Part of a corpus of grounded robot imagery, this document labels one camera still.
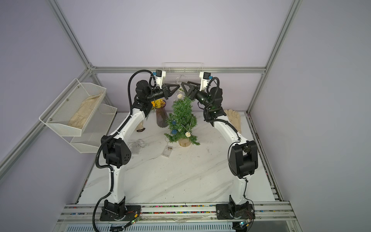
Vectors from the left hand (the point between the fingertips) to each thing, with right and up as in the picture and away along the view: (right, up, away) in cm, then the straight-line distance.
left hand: (178, 87), depth 78 cm
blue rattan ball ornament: (-3, -25, +4) cm, 25 cm away
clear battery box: (-10, -39, +20) cm, 45 cm away
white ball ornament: (+5, -26, +2) cm, 27 cm away
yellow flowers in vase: (-14, -15, +26) cm, 33 cm away
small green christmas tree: (+2, -20, -1) cm, 20 cm away
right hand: (+3, 0, -3) cm, 4 cm away
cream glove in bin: (-53, -18, -2) cm, 56 cm away
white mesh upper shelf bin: (-59, -13, 0) cm, 61 cm away
